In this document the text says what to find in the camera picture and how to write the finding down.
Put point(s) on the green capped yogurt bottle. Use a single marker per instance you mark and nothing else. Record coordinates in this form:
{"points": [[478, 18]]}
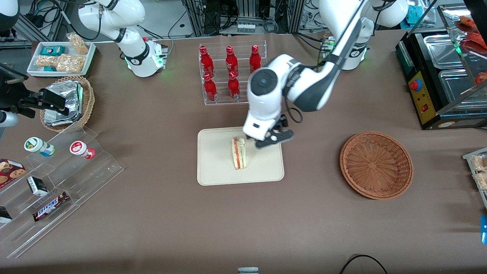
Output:
{"points": [[37, 146]]}

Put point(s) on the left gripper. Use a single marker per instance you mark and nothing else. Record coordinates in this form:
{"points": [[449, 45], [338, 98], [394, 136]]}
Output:
{"points": [[283, 122]]}

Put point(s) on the small grey device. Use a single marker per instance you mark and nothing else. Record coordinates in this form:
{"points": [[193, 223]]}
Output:
{"points": [[248, 270]]}

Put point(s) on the white power strip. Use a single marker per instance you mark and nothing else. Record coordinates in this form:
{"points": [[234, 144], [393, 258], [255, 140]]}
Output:
{"points": [[245, 27]]}

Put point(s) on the empty round wicker basket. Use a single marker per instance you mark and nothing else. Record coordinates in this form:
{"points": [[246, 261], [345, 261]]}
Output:
{"points": [[376, 165]]}

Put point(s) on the triangle sandwich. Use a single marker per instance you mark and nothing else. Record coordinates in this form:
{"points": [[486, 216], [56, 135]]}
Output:
{"points": [[239, 152]]}

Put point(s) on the teal snack packet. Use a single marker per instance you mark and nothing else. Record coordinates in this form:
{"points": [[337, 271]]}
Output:
{"points": [[52, 50], [49, 69]]}

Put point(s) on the red cola bottle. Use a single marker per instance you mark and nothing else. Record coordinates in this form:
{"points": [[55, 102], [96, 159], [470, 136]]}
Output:
{"points": [[231, 61], [255, 61], [233, 87], [206, 61], [210, 89]]}

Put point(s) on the blue object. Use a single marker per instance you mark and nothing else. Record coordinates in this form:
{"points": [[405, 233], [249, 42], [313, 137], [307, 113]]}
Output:
{"points": [[484, 228]]}

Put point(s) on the aluminium frame rack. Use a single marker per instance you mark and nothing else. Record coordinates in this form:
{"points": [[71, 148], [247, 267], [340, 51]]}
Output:
{"points": [[201, 17]]}

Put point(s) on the red emergency stop button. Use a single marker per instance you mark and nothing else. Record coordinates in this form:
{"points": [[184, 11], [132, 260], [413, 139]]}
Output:
{"points": [[415, 84]]}

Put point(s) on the small black white carton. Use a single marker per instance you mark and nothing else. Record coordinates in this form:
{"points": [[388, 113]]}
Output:
{"points": [[37, 186]]}

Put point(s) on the steel food pan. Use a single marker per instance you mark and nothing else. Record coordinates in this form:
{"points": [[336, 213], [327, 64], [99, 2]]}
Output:
{"points": [[456, 89], [441, 51]]}

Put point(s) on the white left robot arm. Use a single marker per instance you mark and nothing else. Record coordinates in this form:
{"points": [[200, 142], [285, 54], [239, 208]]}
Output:
{"points": [[304, 83]]}

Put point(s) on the clear tray with snacks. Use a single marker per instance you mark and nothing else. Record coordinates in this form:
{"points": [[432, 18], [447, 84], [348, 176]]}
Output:
{"points": [[480, 171]]}

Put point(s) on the wicker basket holding foil containers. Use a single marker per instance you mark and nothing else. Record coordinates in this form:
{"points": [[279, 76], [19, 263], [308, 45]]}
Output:
{"points": [[88, 101]]}

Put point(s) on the clear acrylic bottle rack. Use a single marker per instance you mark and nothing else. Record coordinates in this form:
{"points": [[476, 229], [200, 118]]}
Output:
{"points": [[243, 97]]}

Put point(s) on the cream rectangular plastic tray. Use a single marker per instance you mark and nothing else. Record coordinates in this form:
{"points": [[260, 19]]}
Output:
{"points": [[213, 167]]}

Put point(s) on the white snack tray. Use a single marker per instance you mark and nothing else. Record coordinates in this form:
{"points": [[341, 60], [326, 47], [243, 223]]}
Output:
{"points": [[38, 72]]}

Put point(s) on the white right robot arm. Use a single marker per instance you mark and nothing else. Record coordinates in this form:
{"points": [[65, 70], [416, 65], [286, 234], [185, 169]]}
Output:
{"points": [[133, 53]]}

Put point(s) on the Snickers chocolate bar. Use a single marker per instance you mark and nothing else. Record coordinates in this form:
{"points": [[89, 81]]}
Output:
{"points": [[50, 207]]}

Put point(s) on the red cookie box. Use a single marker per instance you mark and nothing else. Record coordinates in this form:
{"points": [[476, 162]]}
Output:
{"points": [[11, 171]]}

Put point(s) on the black food warmer cabinet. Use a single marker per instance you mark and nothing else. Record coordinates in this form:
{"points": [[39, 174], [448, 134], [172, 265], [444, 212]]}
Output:
{"points": [[418, 68]]}

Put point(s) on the aluminium foil food container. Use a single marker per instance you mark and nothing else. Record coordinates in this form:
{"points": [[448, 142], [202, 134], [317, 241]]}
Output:
{"points": [[68, 102]]}

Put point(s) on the clear acrylic stepped display shelf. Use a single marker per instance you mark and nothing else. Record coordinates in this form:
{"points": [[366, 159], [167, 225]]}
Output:
{"points": [[87, 175]]}

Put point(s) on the red strawberry yogurt bottle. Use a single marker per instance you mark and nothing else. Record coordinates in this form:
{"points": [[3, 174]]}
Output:
{"points": [[80, 149]]}

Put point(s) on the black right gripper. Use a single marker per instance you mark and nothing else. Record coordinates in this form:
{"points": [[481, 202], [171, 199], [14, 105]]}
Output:
{"points": [[16, 97]]}

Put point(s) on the clear bag of puffed snacks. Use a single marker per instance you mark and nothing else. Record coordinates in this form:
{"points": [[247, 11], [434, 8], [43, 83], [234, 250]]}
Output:
{"points": [[71, 62], [46, 61], [78, 43]]}

